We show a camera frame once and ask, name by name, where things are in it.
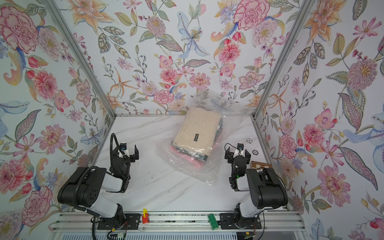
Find clear plastic vacuum bag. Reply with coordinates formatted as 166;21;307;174
155;90;254;186

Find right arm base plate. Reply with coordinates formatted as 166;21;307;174
219;213;263;230

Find aluminium front rail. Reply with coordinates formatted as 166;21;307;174
49;210;305;233

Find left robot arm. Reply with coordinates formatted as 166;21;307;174
57;148;139;226

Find aluminium corner post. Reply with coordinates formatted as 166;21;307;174
42;0;117;121
253;1;314;120

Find teal cloud pattern blanket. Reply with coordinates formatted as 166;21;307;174
172;118;223;162

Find green block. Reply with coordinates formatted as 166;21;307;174
207;214;219;231

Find red yellow clamp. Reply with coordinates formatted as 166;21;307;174
142;209;149;224

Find right aluminium corner post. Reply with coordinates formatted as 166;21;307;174
253;1;314;120

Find wooden chessboard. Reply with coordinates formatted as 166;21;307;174
251;161;272;169

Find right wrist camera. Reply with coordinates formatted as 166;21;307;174
234;143;245;157

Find left aluminium corner post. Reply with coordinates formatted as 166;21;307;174
42;0;117;121

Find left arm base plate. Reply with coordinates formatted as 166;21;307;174
97;214;141;230

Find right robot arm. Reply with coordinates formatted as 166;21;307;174
225;147;288;229

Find left black corrugated cable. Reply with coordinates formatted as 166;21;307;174
71;132;124;211

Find pink folded blanket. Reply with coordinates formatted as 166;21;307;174
170;146;205;169

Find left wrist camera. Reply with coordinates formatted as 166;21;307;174
118;143;129;158

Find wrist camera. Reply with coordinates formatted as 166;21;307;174
118;143;129;158
234;143;245;157

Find beige knitted blanket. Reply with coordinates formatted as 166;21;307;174
172;107;223;159

